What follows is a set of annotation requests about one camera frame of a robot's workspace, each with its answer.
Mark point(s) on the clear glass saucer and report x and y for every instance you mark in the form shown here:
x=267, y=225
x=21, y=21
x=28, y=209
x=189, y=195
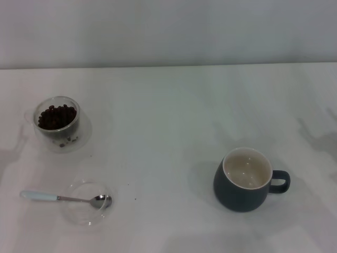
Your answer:
x=84, y=216

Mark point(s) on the double-walled clear glass cup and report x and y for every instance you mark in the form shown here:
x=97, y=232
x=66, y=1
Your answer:
x=83, y=131

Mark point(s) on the coffee beans pile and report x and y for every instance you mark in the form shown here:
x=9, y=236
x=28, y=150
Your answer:
x=56, y=117

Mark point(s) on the dark blue ceramic mug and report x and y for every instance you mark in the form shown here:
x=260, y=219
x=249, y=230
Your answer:
x=231, y=196

